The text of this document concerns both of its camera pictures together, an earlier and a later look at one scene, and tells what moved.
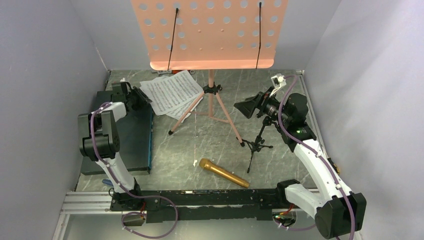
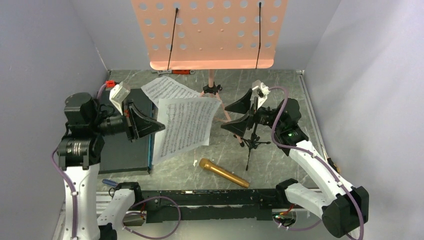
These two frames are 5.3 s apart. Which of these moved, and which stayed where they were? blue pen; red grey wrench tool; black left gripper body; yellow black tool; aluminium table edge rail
Moved: black left gripper body
Stayed: yellow black tool; red grey wrench tool; blue pen; aluminium table edge rail
